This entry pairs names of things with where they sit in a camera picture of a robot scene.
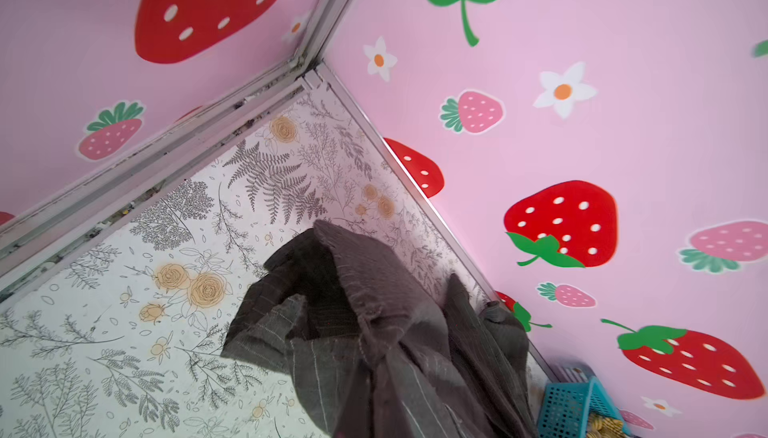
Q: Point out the dark grey striped shirt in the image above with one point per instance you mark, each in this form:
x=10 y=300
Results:
x=372 y=354

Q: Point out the teal plastic basket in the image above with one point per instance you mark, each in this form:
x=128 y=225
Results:
x=568 y=404

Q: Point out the yellow plaid shirt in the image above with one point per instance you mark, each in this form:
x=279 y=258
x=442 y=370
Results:
x=599 y=426

